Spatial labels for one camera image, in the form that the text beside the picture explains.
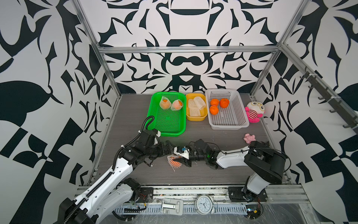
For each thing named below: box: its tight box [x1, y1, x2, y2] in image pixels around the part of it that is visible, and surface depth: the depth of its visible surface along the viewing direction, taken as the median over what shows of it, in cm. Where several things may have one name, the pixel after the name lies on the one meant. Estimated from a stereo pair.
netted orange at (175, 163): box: [169, 158, 181, 168], surface depth 81 cm
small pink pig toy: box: [243, 133, 256, 144], surface depth 94 cm
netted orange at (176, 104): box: [170, 98, 184, 111], surface depth 107 cm
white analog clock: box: [194, 195, 215, 216], surface depth 70 cm
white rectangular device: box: [160, 197, 184, 216], surface depth 71 cm
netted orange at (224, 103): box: [219, 98, 230, 109], surface depth 110 cm
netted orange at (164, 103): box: [159, 96, 172, 110], surface depth 109 cm
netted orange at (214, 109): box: [209, 105, 219, 116], surface depth 106 cm
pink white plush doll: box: [245, 101, 266, 124], surface depth 104 cm
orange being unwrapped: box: [209, 98, 220, 110], surface depth 110 cm
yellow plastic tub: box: [185, 93, 208, 122], surface depth 108 cm
